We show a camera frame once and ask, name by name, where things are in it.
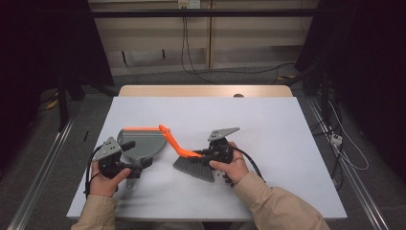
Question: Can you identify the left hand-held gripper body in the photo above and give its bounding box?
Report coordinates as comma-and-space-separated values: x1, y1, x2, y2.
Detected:
91, 136, 144, 180

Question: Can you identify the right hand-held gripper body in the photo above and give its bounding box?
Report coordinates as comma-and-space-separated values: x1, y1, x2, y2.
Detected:
201, 126, 241, 165

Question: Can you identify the orange brush with grey bristles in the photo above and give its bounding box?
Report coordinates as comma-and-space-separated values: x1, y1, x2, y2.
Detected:
158, 124, 215, 183

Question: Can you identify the grey dustpan with orange edge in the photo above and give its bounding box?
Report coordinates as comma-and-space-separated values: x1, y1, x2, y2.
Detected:
116, 126, 169, 190

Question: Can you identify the person's right hand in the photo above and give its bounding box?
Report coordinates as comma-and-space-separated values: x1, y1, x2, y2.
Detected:
209, 142, 251, 186

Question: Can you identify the person's left hand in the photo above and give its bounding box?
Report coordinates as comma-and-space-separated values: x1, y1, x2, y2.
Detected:
89, 161, 132, 198

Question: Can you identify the light wooden table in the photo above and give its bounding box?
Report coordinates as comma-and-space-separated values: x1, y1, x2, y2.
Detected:
118, 84, 294, 98

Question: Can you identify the black metal stand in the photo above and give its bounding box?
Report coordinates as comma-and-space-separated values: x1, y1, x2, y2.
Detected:
56, 75, 70, 132

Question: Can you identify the dark curtain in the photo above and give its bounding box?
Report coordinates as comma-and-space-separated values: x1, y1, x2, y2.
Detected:
295, 0, 406, 180
0, 0, 115, 180

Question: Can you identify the black horizontal bar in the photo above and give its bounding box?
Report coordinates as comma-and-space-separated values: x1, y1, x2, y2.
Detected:
90, 9, 320, 18

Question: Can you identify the left hand-held gripper black cable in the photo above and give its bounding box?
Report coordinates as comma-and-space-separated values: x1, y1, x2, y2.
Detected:
83, 144, 106, 199

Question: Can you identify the hand-held gripper black cable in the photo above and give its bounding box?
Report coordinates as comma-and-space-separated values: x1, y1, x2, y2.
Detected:
83, 144, 106, 199
230, 146, 265, 183

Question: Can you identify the right hand-held gripper black cable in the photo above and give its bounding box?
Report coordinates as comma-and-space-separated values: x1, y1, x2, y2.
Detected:
230, 146, 265, 183

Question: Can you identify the metal floor rail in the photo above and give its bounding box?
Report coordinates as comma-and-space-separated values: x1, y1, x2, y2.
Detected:
306, 97, 390, 230
6, 116, 78, 230

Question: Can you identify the black hanging cable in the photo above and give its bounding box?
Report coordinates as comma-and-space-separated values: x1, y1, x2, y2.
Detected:
184, 8, 297, 77
180, 8, 218, 85

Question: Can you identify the white floor cable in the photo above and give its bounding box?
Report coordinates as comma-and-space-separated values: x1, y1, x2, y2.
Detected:
327, 101, 370, 172

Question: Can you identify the white wall socket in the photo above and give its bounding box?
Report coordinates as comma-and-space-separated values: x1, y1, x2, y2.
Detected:
177, 0, 201, 10

